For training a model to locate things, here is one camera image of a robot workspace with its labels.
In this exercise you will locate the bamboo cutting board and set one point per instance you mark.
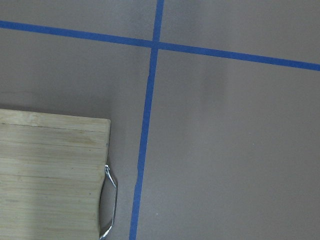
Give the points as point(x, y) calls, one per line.
point(52, 169)

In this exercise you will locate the metal cutting board handle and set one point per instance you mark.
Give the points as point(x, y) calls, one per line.
point(107, 204)

